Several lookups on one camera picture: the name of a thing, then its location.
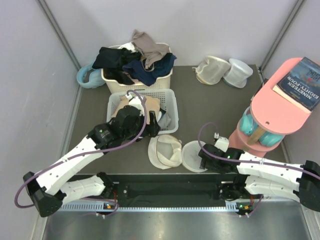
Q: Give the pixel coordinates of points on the navy blue garment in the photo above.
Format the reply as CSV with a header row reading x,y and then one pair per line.
x,y
137,69

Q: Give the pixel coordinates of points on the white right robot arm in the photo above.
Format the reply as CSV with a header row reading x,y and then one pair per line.
x,y
260,176

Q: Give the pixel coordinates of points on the black garment in basket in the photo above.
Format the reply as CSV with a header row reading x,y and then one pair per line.
x,y
112,60

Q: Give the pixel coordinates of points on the cream laundry basket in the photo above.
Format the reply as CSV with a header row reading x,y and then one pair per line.
x,y
161,83

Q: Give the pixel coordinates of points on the beige mesh laundry bag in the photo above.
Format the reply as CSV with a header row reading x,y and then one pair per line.
x,y
211,70

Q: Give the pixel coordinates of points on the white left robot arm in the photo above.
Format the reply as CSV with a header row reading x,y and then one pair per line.
x,y
134,119

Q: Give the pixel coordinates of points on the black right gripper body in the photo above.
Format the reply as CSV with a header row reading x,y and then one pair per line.
x,y
211,166

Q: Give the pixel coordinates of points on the pink two-tier side table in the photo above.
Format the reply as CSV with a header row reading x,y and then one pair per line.
x,y
272,113

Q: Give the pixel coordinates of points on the white garment in basket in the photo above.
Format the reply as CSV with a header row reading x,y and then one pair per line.
x,y
128,46

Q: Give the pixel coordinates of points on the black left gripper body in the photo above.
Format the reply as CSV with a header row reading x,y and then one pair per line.
x,y
149,130

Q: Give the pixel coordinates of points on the blue paperback book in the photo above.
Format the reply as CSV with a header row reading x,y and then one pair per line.
x,y
301,85

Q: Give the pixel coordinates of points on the teal headphones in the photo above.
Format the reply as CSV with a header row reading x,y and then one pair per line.
x,y
248,125

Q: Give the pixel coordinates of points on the white mesh laundry bag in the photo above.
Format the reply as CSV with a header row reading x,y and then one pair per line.
x,y
166,152
238,73

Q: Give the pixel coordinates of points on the beige folded garment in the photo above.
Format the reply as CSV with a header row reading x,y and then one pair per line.
x,y
152,104

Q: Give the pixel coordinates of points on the white perforated basket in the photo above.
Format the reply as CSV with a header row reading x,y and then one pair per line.
x,y
168,103

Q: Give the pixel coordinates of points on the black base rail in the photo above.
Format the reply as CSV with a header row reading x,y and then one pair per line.
x,y
160,190

